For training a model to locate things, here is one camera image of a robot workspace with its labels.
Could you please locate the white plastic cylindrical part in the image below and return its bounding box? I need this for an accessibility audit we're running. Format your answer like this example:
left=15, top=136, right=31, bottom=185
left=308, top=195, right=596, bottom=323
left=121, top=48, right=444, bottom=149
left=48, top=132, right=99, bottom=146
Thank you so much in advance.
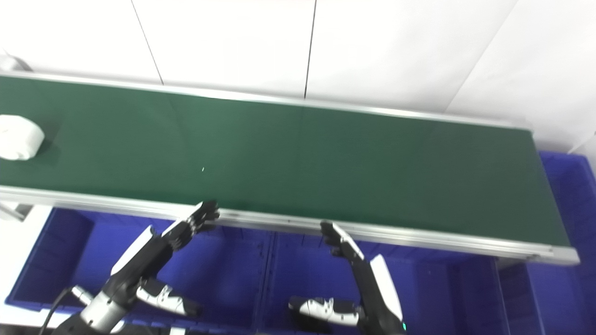
left=0, top=114, right=46, bottom=161

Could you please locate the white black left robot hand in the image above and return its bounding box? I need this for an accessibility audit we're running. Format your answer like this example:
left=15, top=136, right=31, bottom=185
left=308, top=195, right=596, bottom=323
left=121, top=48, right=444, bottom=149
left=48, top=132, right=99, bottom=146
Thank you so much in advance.
left=105, top=201, right=220, bottom=318

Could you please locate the blue plastic bin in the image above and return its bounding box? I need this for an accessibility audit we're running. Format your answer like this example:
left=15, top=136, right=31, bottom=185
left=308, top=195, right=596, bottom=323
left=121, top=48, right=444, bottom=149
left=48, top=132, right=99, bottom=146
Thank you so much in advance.
left=497, top=151, right=596, bottom=335
left=5, top=207, right=274, bottom=335
left=256, top=230, right=509, bottom=335

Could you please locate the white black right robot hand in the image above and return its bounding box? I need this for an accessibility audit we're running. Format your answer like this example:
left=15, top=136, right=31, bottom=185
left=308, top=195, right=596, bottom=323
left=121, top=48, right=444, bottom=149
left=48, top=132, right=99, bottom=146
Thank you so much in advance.
left=288, top=221, right=405, bottom=334

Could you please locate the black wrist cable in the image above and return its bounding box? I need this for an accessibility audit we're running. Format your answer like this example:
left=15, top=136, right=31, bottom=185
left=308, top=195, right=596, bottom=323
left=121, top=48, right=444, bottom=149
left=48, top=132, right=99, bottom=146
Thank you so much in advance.
left=39, top=288, right=75, bottom=335

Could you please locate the green conveyor belt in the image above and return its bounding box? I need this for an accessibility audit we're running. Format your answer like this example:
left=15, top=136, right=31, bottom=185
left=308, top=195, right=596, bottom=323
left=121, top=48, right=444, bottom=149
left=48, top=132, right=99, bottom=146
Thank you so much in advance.
left=0, top=74, right=572, bottom=248
left=0, top=70, right=581, bottom=267

